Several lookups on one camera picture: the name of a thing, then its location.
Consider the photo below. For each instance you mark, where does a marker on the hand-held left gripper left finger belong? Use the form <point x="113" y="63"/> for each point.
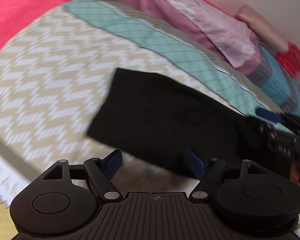
<point x="113" y="163"/>

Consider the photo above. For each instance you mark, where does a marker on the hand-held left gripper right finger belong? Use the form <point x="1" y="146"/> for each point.
<point x="196" y="166"/>

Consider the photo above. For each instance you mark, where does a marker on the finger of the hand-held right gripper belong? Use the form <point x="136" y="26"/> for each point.
<point x="268" y="115"/>
<point x="265" y="130"/>

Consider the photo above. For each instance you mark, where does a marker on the black pants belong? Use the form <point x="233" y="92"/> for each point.
<point x="165" y="117"/>

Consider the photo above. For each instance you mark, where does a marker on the person's right hand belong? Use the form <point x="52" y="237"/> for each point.
<point x="295" y="173"/>

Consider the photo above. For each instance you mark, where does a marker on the blue grey striped pillow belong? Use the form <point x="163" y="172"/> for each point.
<point x="277" y="85"/>

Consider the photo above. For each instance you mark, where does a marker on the red knitted cloth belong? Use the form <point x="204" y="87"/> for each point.
<point x="291" y="58"/>

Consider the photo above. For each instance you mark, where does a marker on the zigzag patterned blanket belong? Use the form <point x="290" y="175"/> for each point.
<point x="52" y="80"/>

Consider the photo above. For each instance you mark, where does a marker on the pink floral duvet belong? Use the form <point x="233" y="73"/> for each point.
<point x="177" y="17"/>

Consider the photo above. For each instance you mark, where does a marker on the pink bed sheet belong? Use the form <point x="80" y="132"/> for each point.
<point x="27" y="10"/>

